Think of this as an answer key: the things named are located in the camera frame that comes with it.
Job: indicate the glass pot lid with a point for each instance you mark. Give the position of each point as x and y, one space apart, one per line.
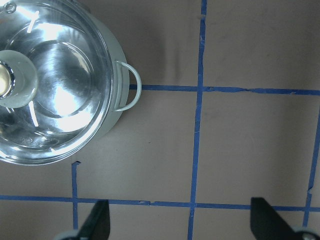
62 87

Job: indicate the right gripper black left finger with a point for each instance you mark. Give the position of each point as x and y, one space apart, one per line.
97 225

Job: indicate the white electric cooking pot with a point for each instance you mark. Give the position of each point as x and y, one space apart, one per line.
117 100

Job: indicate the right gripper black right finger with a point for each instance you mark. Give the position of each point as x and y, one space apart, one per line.
267 224

